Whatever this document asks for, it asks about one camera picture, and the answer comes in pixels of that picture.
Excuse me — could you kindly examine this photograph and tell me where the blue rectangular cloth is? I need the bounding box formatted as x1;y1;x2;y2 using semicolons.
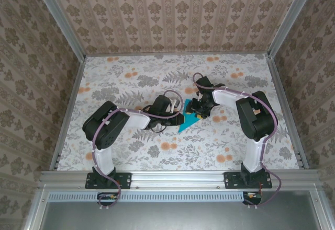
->
177;98;203;133

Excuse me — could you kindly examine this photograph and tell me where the grey metal sheet panel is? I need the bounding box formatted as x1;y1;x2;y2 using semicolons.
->
39;201;317;230

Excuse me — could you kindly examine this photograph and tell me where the black connector board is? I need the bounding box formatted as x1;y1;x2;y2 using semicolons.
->
242;191;263;205
97;192;119;206

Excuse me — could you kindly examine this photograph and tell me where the thin aluminium edge rail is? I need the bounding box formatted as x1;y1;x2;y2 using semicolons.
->
85;53;269;58

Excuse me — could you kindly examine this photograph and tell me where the wide aluminium base rail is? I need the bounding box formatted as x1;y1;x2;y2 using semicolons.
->
39;170;321;189

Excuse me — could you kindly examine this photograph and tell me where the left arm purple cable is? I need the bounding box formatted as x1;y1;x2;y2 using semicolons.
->
91;90;184;211

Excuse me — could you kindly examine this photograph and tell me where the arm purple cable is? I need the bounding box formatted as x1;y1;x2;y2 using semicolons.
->
91;90;184;211
193;72;283;210

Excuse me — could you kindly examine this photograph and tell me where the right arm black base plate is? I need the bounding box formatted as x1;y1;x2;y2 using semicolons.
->
224;171;273;189

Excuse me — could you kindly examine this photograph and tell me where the slotted grey cable duct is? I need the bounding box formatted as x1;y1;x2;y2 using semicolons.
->
48;191;248;202

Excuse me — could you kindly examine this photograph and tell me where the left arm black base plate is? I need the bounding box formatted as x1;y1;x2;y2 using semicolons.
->
85;171;132;189

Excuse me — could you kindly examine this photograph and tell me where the aluminium table edge rail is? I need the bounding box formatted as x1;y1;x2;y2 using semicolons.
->
49;56;87;172
265;53;309;169

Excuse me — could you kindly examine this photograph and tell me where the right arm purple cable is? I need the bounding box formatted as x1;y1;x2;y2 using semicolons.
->
193;72;283;210

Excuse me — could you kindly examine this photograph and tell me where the aluminium corner post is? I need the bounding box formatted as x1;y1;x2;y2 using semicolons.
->
266;0;319;58
32;0;87;60

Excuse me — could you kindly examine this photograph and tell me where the aluminium lower frame bar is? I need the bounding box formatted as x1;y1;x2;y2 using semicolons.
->
308;185;331;230
23;185;50;230

